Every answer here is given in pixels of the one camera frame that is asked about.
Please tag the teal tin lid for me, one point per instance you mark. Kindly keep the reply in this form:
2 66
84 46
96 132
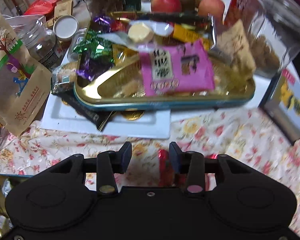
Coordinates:
5 180

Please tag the clear plastic bag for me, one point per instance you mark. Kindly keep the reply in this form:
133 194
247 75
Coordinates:
27 20

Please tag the glass jar brown contents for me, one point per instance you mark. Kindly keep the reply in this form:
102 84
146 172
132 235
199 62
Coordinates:
102 1

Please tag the yellow picture card box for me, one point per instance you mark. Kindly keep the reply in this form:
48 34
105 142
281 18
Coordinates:
290 102

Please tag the orange snack packet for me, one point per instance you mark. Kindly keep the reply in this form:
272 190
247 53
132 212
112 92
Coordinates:
190 35

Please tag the black snack packet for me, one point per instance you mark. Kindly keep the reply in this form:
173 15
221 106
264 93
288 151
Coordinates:
87 110

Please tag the clear cookie packet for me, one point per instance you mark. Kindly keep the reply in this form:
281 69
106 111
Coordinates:
63 76

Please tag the small kraft snack packet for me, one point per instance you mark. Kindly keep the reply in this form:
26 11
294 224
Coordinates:
236 50

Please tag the round white-lidded tin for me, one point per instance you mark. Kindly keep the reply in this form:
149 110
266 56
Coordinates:
65 27

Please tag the kraft paper bag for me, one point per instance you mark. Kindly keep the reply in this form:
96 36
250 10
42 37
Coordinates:
17 90

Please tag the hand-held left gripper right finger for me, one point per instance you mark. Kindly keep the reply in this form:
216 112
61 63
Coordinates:
175 156

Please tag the gold chocolate coin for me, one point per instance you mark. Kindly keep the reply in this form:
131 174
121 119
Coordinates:
132 115

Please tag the small glass jar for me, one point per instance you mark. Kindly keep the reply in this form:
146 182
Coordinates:
38 42

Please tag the teal tin box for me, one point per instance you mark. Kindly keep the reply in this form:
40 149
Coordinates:
115 87

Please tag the cluster of green foil candies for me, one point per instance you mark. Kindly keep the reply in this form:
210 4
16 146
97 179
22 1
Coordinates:
95 45

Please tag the round pastry packet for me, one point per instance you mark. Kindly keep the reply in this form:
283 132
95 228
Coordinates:
140 32

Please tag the red apple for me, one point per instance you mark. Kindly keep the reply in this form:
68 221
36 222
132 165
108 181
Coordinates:
165 2
211 7

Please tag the red canister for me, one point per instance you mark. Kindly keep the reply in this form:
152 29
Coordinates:
242 2

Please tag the clear plastic cookie jar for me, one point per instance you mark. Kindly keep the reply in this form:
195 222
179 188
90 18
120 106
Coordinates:
275 30

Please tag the pink snack packet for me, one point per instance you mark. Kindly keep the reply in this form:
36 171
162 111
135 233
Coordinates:
177 70

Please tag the red foil bag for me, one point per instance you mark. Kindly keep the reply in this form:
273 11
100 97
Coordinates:
43 2

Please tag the small kraft pouch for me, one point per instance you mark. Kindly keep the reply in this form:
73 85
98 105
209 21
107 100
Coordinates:
63 8

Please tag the purple foil candy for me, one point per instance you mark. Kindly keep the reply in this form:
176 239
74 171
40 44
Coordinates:
86 67

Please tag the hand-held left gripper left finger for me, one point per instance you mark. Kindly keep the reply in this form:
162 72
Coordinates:
127 156

